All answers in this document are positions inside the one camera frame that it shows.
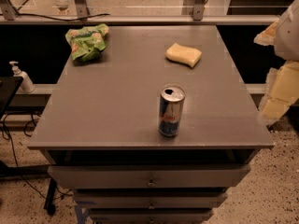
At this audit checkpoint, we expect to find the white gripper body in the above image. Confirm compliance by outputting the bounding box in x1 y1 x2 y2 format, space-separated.
274 0 299 61

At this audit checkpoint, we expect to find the yellow sponge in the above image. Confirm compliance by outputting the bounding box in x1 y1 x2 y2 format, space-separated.
165 43 202 68

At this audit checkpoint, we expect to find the white pump dispenser bottle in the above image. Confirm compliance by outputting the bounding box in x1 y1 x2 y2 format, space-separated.
9 61 35 93

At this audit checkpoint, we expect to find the grey drawer cabinet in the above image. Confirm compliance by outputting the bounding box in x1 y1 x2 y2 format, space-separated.
27 24 276 224

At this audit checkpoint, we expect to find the grey drawer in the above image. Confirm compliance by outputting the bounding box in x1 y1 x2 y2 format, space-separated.
49 164 250 189
89 208 213 224
74 191 227 209

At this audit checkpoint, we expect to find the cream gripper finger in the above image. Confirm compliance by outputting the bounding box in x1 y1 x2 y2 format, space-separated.
253 21 278 46
258 61 299 126

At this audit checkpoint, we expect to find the black floor cable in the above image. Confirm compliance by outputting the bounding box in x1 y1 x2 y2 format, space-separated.
0 110 73 202

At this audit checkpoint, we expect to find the black side table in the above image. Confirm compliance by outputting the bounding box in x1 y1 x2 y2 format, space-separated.
0 77 23 118

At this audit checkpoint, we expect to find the metal rail frame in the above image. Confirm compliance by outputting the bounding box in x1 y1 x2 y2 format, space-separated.
1 0 294 25

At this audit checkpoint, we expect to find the bottom grey drawer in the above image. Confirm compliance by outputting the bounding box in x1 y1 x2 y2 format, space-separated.
89 208 213 224

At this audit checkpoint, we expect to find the green rice chip bag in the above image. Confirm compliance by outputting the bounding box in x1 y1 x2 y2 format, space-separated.
65 23 109 62

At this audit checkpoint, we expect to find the top grey drawer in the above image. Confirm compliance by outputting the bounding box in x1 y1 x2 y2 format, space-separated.
49 164 250 189

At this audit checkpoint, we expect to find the middle grey drawer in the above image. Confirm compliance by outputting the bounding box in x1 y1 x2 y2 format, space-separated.
74 191 227 209

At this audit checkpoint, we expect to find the blue silver energy drink can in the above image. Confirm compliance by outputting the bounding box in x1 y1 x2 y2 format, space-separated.
158 84 185 137

